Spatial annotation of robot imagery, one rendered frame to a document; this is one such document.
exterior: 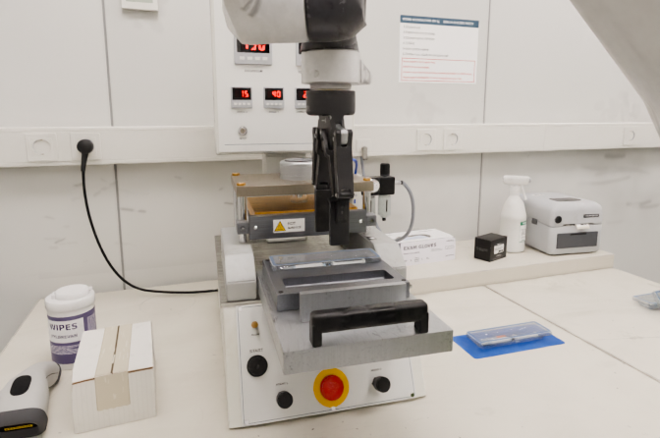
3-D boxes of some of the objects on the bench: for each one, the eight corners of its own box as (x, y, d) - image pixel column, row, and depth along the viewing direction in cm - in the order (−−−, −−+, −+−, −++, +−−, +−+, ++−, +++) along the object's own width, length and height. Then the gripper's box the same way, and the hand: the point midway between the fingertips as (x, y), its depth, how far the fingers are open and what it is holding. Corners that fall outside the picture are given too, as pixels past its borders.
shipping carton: (87, 373, 89) (83, 329, 88) (159, 361, 93) (156, 319, 92) (67, 436, 72) (62, 382, 70) (156, 418, 76) (152, 367, 75)
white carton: (371, 256, 147) (372, 234, 146) (433, 248, 156) (433, 227, 155) (391, 268, 136) (391, 244, 135) (455, 259, 145) (457, 236, 144)
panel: (242, 426, 73) (235, 305, 78) (416, 397, 81) (400, 289, 86) (242, 429, 71) (235, 305, 76) (420, 399, 79) (405, 288, 84)
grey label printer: (505, 238, 170) (508, 191, 167) (552, 235, 175) (556, 190, 172) (550, 257, 146) (555, 204, 144) (604, 253, 151) (609, 202, 148)
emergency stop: (319, 401, 77) (317, 375, 79) (343, 398, 79) (340, 372, 80) (322, 403, 76) (319, 376, 77) (345, 399, 77) (343, 373, 78)
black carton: (473, 257, 147) (474, 236, 146) (489, 252, 152) (491, 232, 151) (489, 262, 142) (491, 241, 141) (506, 256, 147) (508, 236, 146)
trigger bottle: (497, 251, 153) (502, 176, 149) (499, 245, 161) (503, 173, 157) (525, 254, 150) (531, 178, 146) (525, 247, 157) (531, 175, 153)
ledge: (339, 265, 153) (339, 252, 152) (544, 244, 179) (544, 232, 178) (376, 300, 125) (377, 284, 124) (613, 267, 151) (614, 253, 150)
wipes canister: (56, 353, 97) (49, 284, 95) (102, 346, 100) (96, 279, 97) (46, 374, 89) (38, 300, 86) (96, 366, 92) (90, 295, 89)
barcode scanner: (23, 382, 86) (19, 342, 85) (71, 374, 89) (67, 335, 88) (-19, 457, 68) (-26, 407, 66) (44, 444, 70) (38, 396, 69)
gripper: (292, 91, 79) (294, 224, 83) (325, 84, 59) (326, 258, 63) (334, 92, 81) (335, 221, 85) (379, 85, 62) (377, 253, 65)
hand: (331, 220), depth 74 cm, fingers open, 8 cm apart
